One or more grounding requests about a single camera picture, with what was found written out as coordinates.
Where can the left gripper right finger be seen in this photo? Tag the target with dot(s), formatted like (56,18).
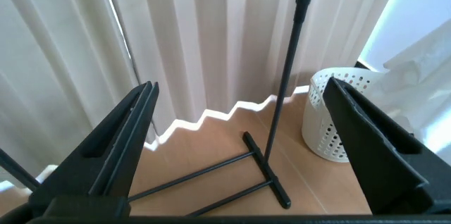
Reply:
(387,188)

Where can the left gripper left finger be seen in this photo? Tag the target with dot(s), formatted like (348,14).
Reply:
(70,188)

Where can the white printed t-shirt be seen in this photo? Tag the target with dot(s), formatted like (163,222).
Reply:
(423,86)

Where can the white laundry basket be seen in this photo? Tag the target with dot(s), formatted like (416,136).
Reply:
(317,125)

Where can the black clothes rack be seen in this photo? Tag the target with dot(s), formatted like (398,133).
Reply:
(287,72)

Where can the beige curtain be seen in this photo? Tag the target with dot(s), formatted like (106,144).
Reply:
(211,34)

